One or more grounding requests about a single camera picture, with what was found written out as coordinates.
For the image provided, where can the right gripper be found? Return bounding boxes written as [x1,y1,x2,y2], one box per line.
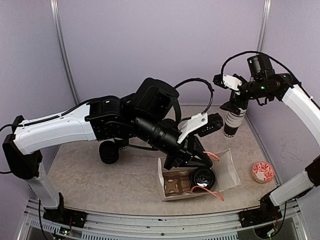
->
[221,75,274,115]

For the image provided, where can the black plastic cup lid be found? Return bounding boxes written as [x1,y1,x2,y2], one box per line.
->
[189,168,216,190]

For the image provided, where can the white paper bag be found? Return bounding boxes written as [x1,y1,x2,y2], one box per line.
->
[157,149,241,202]

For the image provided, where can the brown cardboard cup carrier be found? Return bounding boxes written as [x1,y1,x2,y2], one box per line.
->
[162,169,194,198]

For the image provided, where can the black paper coffee cup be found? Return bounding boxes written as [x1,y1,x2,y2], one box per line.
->
[190,186,208,194]

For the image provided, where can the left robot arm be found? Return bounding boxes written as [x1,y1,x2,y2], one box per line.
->
[2,77,213,223]

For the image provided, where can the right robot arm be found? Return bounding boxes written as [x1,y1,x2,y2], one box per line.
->
[213,51,320,222]

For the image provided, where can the stack of paper cups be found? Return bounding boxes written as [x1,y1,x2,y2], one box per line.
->
[223,109,247,138]

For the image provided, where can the red patterned white bowl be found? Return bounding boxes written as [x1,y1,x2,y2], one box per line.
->
[251,161,276,184]

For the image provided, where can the black cup holding straws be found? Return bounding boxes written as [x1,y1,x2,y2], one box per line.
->
[113,138,130,151]

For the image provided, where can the stack of black lids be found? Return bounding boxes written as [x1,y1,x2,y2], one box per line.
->
[99,140,120,165]

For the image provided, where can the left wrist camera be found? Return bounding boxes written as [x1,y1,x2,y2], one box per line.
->
[177,113,224,144]

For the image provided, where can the right aluminium post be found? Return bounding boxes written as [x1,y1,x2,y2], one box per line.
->
[256,0,272,52]

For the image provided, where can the aluminium post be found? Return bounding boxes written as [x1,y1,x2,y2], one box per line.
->
[256,0,272,52]
[49,0,80,105]

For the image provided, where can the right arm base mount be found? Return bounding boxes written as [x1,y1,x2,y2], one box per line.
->
[238,194,282,228]

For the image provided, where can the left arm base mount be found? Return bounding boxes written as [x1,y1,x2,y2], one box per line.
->
[43,192,88,229]

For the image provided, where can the left aluminium post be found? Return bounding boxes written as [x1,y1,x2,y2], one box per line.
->
[49,0,80,105]

